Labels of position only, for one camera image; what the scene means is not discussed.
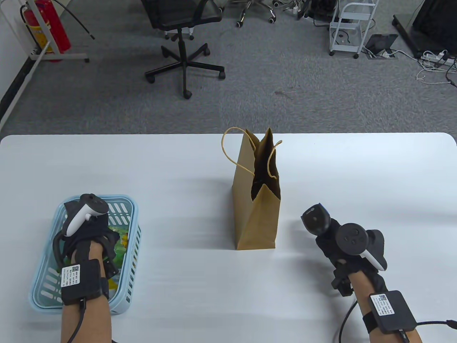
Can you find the white black left hand controller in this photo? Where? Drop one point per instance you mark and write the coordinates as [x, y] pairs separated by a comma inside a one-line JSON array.
[[76, 221]]

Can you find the white power strip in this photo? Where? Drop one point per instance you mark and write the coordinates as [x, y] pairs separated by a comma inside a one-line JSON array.
[[437, 59]]

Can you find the black floor outlet box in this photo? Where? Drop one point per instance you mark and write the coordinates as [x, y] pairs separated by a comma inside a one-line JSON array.
[[380, 43]]

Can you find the black equipment stand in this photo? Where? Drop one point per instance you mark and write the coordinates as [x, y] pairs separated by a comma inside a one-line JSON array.
[[433, 18]]

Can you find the yellow bag of chips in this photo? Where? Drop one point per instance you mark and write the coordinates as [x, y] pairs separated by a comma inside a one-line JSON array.
[[112, 284]]

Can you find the person's right hand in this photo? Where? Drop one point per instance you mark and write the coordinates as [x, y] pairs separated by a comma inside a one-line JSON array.
[[328, 243]]

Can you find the black wrist sensor box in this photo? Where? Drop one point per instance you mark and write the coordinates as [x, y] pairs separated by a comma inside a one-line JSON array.
[[80, 284], [392, 311]]

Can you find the black left wrist sensor box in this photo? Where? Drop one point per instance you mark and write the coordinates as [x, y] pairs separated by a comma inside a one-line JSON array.
[[80, 284]]

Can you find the red fire extinguisher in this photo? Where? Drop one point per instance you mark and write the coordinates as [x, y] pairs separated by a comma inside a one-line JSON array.
[[53, 28]]

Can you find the white black hand controller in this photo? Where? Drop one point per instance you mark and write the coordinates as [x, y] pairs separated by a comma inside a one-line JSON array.
[[76, 221], [353, 237]]

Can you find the white black right hand controller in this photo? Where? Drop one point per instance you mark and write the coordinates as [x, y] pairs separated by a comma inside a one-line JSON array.
[[353, 237]]

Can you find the white metal cart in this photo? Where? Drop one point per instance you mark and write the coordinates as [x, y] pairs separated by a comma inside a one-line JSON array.
[[351, 21]]

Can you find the brown paper bag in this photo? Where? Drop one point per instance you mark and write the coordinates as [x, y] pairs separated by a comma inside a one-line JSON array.
[[257, 228]]

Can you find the person's left hand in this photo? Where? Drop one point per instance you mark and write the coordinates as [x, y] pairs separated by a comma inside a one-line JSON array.
[[101, 235]]

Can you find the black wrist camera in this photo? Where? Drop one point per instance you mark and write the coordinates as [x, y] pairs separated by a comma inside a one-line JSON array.
[[111, 268], [341, 280]]

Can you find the black office chair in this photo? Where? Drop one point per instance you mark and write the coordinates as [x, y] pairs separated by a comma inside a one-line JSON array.
[[184, 64]]

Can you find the black right wrist sensor box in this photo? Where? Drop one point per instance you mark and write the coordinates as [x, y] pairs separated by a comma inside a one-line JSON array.
[[392, 311]]

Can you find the light blue plastic basket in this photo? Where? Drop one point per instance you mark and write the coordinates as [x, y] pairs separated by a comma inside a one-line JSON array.
[[132, 204]]

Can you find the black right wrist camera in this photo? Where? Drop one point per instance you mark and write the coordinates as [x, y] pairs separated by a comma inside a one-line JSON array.
[[341, 280]]

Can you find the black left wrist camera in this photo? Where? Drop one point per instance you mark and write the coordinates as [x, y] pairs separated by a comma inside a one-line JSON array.
[[111, 268]]

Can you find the white metal extinguisher stand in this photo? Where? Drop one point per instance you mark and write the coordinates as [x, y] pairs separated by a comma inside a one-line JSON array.
[[60, 56]]

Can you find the person's left forearm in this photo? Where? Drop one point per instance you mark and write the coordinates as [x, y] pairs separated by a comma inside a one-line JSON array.
[[89, 321]]

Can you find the chrome chair base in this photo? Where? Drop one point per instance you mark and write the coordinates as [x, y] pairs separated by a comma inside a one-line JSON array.
[[244, 14]]

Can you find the black blue barcode scanner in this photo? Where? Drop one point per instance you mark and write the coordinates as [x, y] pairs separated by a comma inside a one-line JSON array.
[[316, 219]]

